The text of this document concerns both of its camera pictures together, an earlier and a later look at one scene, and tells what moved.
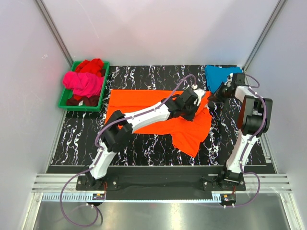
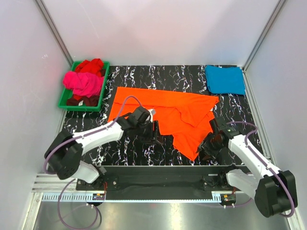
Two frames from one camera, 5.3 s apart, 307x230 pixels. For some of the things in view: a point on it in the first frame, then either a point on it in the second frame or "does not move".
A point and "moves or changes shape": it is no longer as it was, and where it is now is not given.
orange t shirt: x=187 y=133 moves or changes shape
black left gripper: x=191 y=117 -> x=150 y=139
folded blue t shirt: x=215 y=75 does not move
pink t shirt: x=83 y=84 does not move
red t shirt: x=94 y=66 does not move
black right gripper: x=216 y=97 -> x=211 y=154
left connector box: x=98 y=197 does not move
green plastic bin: x=67 y=94 does not move
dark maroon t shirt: x=92 y=101 does not move
